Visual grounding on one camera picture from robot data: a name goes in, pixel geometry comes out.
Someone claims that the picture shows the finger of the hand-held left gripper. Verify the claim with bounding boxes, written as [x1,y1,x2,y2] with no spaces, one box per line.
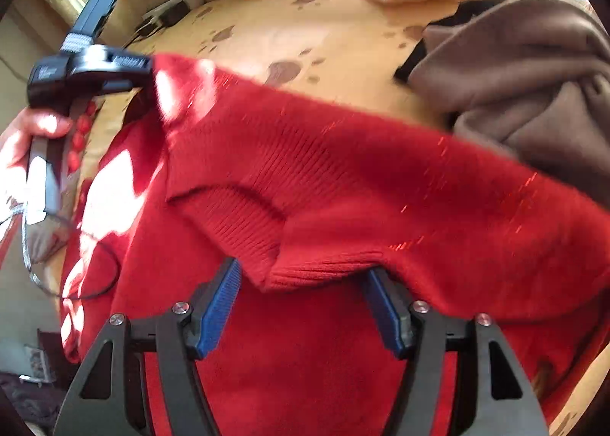
[98,51,156,96]

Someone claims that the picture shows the brown knit garment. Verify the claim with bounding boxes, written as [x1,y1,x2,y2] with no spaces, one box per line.
[409,0,610,208]

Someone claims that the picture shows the red knit sweater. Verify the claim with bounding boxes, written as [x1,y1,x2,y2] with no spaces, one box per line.
[59,52,610,436]

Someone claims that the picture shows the black knit garment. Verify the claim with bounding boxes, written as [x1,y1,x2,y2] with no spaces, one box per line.
[393,0,507,84]

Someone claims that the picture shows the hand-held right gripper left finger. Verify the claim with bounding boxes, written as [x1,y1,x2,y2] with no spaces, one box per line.
[52,257,244,436]

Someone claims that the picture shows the black cable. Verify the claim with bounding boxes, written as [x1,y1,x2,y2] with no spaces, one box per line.
[0,204,121,299]

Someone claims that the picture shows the black power adapter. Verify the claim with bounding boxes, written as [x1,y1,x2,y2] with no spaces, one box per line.
[159,2,189,27]

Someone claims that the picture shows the person's left hand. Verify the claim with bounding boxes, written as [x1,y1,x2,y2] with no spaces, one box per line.
[0,112,73,202]

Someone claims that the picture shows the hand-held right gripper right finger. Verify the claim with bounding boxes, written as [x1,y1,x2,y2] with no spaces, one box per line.
[360,267,549,436]

